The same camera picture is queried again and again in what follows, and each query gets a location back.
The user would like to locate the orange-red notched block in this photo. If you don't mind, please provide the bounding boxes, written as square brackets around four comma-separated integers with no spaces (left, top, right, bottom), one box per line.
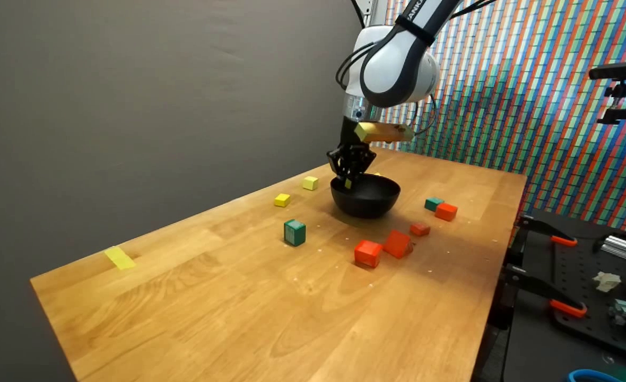
[435,201,460,222]

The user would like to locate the yellow tape strip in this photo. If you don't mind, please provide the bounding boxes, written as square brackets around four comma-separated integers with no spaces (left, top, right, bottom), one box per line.
[103,244,141,271]

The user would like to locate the red wooden block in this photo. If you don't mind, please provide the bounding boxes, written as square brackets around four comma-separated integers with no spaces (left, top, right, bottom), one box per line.
[408,218,434,239]

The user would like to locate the red hexagonal block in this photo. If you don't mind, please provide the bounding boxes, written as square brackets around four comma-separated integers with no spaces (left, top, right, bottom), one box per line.
[382,230,417,261]

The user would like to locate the green wooden cube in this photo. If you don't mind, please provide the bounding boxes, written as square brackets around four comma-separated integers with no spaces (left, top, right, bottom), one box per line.
[282,217,307,248]

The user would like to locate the orange-red wooden cube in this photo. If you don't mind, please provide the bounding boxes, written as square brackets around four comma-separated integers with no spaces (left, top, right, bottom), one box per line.
[353,237,387,271]

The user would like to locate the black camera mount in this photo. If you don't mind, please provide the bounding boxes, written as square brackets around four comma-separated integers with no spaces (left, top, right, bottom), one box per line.
[586,60,626,127]

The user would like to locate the black bowl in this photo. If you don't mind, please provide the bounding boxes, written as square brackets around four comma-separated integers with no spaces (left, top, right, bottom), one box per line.
[330,171,404,218]

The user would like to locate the black clamp orange handle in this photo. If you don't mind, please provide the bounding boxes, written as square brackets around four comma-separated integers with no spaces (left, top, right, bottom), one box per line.
[516,213,581,251]
[501,261,591,323]

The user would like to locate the tan wrist camera box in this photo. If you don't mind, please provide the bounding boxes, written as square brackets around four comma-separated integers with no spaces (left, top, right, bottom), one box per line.
[353,118,417,146]

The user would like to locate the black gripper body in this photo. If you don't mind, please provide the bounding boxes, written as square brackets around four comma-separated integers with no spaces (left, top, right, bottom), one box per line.
[336,114,373,165]

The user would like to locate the blue handled scissors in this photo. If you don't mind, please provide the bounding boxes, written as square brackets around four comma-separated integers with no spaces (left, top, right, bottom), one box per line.
[564,368,626,382]

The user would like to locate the grey fabric backdrop panel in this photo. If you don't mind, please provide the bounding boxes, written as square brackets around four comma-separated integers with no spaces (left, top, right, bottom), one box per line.
[0,0,371,382]

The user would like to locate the white crumpled paper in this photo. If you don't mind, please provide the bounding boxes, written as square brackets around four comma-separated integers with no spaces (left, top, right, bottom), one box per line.
[593,269,624,295]

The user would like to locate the black pegboard bench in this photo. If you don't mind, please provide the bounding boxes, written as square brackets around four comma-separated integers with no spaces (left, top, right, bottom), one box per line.
[479,207,626,382]

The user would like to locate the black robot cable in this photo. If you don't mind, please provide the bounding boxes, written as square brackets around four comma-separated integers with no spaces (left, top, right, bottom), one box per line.
[333,0,498,134]

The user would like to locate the white flat bar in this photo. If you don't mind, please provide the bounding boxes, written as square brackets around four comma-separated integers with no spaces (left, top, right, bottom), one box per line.
[598,234,626,264]

